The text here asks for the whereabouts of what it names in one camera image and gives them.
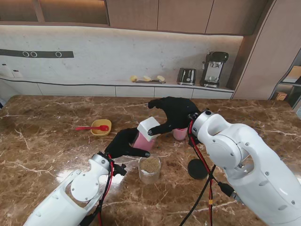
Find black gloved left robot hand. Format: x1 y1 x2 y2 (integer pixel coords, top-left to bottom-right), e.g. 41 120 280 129
104 128 151 159

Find white square container lid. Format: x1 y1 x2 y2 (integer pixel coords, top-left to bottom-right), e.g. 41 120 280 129
137 117 161 142

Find black and silver toaster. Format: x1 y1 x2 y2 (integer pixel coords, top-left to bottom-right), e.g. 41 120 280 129
176 67 197 86

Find yellow plastic bowl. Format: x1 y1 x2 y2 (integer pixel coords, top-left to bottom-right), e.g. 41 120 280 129
91 119 112 136

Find pink container with white lid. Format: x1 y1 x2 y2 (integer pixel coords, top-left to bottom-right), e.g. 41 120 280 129
132 131 157 152

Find red plastic spoon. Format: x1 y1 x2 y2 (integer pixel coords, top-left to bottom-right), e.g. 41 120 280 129
75 125 110 131

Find white counter with drawers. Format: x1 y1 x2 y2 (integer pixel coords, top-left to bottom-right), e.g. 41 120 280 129
0 77 235 99

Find red and black right arm cables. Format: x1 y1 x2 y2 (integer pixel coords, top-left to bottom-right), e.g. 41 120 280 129
180 120 238 226

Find dark open shelf unit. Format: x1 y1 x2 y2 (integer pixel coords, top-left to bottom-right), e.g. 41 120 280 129
270 48 301 109

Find dark cutting board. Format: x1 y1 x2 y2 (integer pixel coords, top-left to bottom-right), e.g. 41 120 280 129
135 80 166 85

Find brown wall cabinets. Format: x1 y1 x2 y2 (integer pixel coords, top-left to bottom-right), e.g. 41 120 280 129
0 0 269 36

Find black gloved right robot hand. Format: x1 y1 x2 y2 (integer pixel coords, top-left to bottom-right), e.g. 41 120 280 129
147 96 201 137

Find clear grain jar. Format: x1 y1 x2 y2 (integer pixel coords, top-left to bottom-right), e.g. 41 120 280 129
138 155 161 185

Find red and black arm cables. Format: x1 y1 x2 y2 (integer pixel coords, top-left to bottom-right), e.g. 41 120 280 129
180 120 238 226
82 154 115 226

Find black espresso machine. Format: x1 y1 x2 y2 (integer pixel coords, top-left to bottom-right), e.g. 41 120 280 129
199 51 230 89

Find small wooden box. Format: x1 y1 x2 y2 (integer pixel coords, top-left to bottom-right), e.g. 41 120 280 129
274 91 288 101

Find black wall power strip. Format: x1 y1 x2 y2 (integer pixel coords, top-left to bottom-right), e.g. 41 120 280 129
0 48 74 59

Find red and black left arm cables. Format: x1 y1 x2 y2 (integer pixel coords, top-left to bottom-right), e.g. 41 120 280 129
82 154 115 226

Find pink measuring cup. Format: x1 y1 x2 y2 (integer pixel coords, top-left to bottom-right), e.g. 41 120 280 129
173 128 189 141

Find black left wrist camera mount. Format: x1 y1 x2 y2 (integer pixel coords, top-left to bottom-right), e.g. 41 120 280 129
112 163 127 177

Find black round jar lid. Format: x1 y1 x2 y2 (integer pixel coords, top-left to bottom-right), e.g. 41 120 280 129
187 159 210 181

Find tan book on shelf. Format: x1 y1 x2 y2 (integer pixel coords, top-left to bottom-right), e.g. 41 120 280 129
285 65 301 83

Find tall brown cabinet panel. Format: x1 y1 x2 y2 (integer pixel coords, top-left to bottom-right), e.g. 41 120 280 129
231 0 301 101

